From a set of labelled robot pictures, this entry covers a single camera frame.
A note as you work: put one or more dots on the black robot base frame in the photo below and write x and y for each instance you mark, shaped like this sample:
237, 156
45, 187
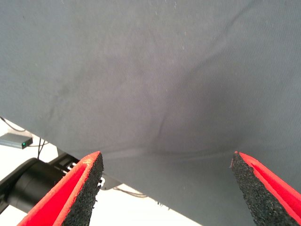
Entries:
28, 183

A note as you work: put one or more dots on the dark grey table cloth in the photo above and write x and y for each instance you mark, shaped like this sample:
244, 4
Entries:
141, 70

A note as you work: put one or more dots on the small grey hub box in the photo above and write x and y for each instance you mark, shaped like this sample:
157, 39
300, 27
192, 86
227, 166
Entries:
11, 140

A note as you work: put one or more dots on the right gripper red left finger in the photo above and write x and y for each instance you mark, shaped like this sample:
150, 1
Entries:
70, 197

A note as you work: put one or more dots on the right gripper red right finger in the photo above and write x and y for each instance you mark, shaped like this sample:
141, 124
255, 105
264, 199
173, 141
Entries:
265, 195

